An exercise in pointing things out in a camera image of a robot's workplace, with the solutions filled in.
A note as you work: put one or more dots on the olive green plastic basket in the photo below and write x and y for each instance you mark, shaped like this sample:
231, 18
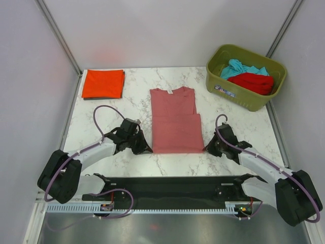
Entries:
232, 92

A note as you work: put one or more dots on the right aluminium frame post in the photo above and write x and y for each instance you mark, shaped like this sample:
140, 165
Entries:
284, 27

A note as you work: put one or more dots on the left aluminium frame post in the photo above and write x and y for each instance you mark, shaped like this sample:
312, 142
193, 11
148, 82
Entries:
58, 34

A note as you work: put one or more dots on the folded orange t-shirt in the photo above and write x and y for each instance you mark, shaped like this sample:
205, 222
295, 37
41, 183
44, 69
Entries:
102, 82

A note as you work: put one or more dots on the aluminium frame post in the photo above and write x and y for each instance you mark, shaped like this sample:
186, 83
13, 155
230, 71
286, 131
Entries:
284, 27
58, 34

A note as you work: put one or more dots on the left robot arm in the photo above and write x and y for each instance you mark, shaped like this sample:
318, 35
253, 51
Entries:
61, 178

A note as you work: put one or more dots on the pink t-shirt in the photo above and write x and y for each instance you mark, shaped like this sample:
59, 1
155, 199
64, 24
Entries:
176, 125

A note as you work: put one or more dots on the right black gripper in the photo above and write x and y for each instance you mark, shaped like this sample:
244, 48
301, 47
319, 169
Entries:
209, 149

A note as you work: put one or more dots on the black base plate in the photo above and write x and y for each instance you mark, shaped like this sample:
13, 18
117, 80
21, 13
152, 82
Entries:
184, 191

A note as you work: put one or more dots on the turquoise t-shirt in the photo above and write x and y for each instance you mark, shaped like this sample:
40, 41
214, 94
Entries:
235, 68

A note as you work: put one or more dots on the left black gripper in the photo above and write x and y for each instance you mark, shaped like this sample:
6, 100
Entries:
143, 148

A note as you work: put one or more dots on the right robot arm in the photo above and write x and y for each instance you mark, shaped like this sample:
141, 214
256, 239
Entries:
291, 193

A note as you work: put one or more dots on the red t-shirt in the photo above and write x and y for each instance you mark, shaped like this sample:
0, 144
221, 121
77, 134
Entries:
256, 83

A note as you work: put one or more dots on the white slotted cable duct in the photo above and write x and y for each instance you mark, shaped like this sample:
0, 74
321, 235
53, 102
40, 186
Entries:
226, 208

